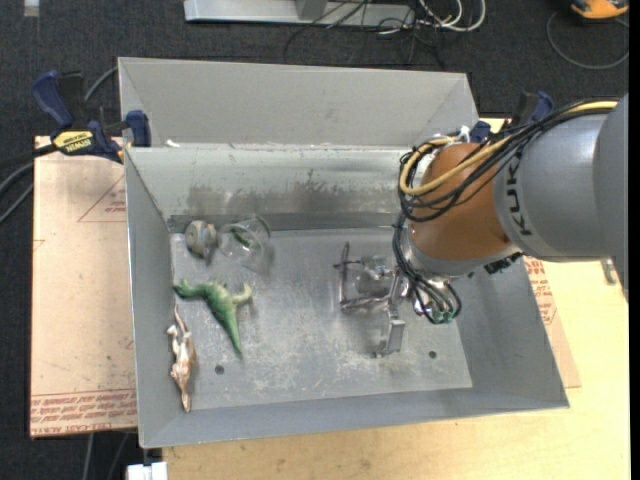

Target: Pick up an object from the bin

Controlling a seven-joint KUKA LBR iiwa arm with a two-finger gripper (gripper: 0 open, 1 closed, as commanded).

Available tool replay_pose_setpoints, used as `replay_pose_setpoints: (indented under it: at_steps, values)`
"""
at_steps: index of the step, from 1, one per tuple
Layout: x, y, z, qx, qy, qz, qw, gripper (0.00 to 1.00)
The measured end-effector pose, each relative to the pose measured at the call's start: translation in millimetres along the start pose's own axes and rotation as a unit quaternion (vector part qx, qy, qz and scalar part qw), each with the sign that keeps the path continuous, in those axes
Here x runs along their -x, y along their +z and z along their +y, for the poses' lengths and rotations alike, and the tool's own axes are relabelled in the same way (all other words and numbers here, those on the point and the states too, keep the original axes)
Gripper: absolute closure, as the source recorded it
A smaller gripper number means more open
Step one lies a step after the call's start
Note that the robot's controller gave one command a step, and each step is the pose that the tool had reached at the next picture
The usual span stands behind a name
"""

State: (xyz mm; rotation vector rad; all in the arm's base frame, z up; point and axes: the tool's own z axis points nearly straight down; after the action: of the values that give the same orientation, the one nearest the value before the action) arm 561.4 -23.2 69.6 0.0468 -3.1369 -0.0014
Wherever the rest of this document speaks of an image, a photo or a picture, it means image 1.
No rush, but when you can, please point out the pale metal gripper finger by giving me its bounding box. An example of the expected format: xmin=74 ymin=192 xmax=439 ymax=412
xmin=355 ymin=256 xmax=399 ymax=297
xmin=373 ymin=303 xmax=407 ymax=359

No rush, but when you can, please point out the grey metal bin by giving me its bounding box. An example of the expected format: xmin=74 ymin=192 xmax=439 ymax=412
xmin=117 ymin=56 xmax=570 ymax=449

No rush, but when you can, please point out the clear glass cup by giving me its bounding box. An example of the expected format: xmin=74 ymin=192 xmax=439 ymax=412
xmin=215 ymin=215 xmax=274 ymax=274

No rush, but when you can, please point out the green toy dinosaur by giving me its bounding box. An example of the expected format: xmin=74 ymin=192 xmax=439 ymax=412
xmin=172 ymin=277 xmax=254 ymax=358

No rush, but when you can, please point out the grey round shell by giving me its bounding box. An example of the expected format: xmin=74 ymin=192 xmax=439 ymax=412
xmin=184 ymin=219 xmax=218 ymax=264

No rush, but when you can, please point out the beige and brown toy dinosaur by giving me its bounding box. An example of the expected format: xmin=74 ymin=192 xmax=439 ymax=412
xmin=166 ymin=305 xmax=197 ymax=413

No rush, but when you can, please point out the brown cardboard board, red print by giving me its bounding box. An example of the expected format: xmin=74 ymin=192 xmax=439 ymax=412
xmin=29 ymin=135 xmax=582 ymax=439

